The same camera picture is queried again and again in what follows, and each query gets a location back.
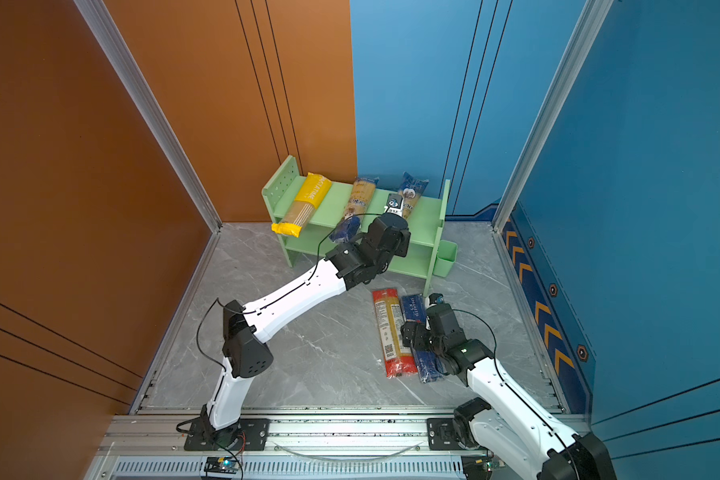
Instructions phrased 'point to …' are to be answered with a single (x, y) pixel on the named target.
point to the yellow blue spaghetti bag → (348, 225)
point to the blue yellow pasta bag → (410, 191)
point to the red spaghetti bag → (390, 318)
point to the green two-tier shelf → (318, 214)
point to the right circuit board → (478, 467)
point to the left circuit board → (221, 465)
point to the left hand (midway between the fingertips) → (401, 222)
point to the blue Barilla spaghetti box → (427, 363)
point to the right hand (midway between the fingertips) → (414, 330)
